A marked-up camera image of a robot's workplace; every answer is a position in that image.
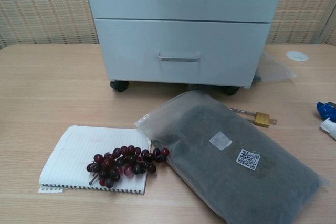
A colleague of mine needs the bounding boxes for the black caster wheel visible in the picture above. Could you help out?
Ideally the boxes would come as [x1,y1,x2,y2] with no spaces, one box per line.
[222,85,241,96]
[110,80,130,92]

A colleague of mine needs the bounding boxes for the dark red grape bunch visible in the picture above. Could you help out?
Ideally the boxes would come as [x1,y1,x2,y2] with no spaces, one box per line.
[86,145,170,188]

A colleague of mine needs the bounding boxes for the brass padlock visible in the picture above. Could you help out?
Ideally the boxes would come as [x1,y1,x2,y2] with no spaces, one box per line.
[229,108,278,129]

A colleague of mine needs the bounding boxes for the frosted zip bag, dark contents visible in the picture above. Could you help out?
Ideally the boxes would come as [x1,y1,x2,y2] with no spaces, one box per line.
[134,90,330,224]

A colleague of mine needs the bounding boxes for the white lined spiral notebook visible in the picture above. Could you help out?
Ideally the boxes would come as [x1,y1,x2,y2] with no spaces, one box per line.
[38,125,152,195]

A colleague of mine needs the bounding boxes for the clear plastic bag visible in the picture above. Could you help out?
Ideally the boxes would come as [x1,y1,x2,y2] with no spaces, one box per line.
[253,50,298,83]

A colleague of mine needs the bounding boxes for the white round desk grommet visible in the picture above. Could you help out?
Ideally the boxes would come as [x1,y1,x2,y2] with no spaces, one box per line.
[286,50,308,63]

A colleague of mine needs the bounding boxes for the blue snack packet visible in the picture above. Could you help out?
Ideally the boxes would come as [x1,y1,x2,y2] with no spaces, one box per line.
[316,101,336,123]

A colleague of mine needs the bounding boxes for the white printed tube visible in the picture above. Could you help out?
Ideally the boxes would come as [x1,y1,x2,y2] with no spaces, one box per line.
[319,117,336,141]

